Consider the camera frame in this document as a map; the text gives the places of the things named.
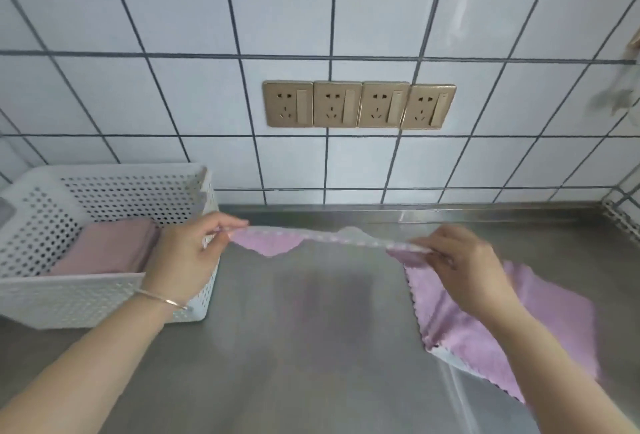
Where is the folded dusty pink towel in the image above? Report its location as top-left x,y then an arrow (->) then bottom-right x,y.
47,219 -> 161,277

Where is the person's right hand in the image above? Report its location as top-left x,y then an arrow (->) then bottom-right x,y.
410,224 -> 521,320

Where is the person's left forearm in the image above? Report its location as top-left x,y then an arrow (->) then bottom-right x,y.
0,290 -> 191,434

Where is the person's left hand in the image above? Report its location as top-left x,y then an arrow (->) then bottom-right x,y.
142,212 -> 249,307

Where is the gold wall socket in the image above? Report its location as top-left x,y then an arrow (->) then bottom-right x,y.
401,84 -> 457,130
357,81 -> 410,128
312,81 -> 363,128
263,80 -> 314,128

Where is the person's right forearm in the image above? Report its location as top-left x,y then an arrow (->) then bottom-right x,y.
475,294 -> 640,434

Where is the pink microfibre cloth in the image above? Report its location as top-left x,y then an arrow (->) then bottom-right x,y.
400,251 -> 604,405
215,225 -> 436,259

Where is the white perforated plastic basket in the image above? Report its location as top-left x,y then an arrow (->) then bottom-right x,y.
0,164 -> 221,331

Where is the thin silver bracelet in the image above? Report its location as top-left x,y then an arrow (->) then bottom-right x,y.
135,288 -> 194,312

